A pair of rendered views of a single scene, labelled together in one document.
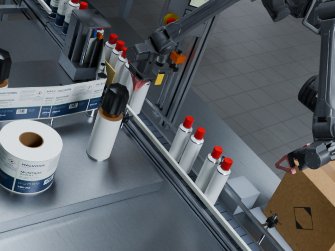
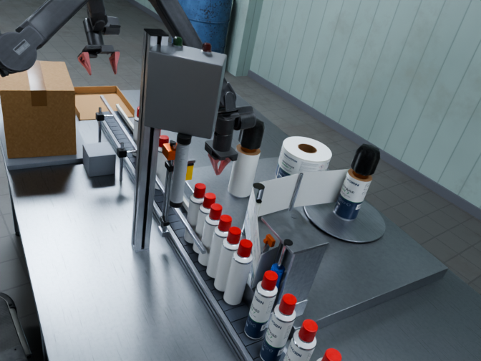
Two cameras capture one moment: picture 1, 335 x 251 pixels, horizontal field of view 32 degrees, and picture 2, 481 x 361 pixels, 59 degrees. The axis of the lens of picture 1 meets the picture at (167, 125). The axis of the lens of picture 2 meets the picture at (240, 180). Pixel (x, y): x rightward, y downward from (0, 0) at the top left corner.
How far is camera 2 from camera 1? 3.06 m
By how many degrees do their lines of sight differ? 113
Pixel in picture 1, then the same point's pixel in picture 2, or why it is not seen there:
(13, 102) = (333, 185)
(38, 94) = (316, 179)
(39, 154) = (298, 140)
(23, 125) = (317, 157)
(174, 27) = not seen: hidden behind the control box
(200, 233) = not seen: hidden behind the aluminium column
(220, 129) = (48, 247)
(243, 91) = not seen: outside the picture
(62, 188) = (266, 167)
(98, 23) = (282, 218)
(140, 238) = (202, 153)
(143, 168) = (195, 179)
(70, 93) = (286, 185)
